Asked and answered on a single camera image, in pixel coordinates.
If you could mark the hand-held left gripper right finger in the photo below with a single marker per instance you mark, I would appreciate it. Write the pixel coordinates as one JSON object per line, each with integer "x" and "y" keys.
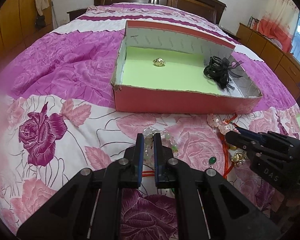
{"x": 157, "y": 160}

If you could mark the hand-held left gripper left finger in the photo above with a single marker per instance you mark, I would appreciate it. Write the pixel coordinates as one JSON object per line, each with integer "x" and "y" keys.
{"x": 140, "y": 155}

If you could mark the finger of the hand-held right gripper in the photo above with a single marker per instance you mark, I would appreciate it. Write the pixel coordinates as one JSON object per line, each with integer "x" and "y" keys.
{"x": 250, "y": 133}
{"x": 240, "y": 141}

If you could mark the green gem earring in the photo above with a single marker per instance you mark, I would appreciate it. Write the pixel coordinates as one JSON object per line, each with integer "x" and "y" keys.
{"x": 212, "y": 160}

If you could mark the pink cardboard box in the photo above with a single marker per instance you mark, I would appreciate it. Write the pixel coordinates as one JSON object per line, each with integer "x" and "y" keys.
{"x": 177, "y": 103}

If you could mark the black ribbon hair accessory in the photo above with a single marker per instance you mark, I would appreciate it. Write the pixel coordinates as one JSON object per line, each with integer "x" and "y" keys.
{"x": 216, "y": 71}

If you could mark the wooden sideboard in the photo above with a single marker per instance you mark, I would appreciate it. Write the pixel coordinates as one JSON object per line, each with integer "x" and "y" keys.
{"x": 260, "y": 42}

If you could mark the dark wooden nightstand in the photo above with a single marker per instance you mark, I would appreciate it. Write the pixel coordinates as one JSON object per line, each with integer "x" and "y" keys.
{"x": 76, "y": 13}
{"x": 230, "y": 32}

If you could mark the red and white curtain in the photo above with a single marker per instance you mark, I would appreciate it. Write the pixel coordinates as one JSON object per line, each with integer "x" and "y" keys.
{"x": 275, "y": 27}

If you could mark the row of books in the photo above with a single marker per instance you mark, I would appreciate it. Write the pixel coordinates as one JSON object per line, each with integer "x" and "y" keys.
{"x": 253, "y": 23}

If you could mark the pink floral bedspread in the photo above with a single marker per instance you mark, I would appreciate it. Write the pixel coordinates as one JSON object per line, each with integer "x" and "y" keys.
{"x": 65, "y": 62}

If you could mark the thin grey pole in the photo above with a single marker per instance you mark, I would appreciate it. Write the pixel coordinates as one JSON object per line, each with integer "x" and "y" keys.
{"x": 54, "y": 15}

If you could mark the small black bag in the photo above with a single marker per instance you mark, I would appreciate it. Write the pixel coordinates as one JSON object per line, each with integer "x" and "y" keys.
{"x": 40, "y": 21}

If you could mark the beige cloth bag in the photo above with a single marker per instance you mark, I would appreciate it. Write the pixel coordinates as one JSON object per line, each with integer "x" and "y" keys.
{"x": 42, "y": 2}

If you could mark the wooden wardrobe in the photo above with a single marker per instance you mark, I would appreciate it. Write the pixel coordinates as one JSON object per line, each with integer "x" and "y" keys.
{"x": 15, "y": 12}

